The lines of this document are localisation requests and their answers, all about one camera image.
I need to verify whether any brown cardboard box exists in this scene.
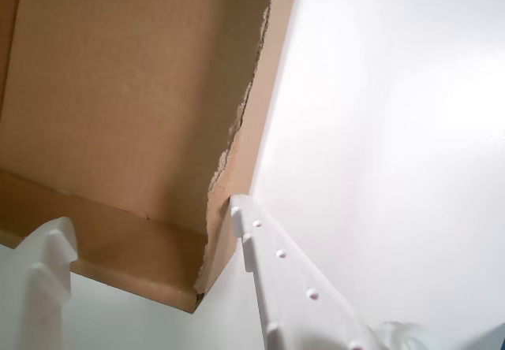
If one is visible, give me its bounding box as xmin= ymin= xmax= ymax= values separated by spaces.
xmin=0 ymin=0 xmax=303 ymax=314

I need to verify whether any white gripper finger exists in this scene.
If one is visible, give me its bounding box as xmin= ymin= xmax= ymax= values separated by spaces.
xmin=230 ymin=194 xmax=380 ymax=350
xmin=0 ymin=215 xmax=79 ymax=350

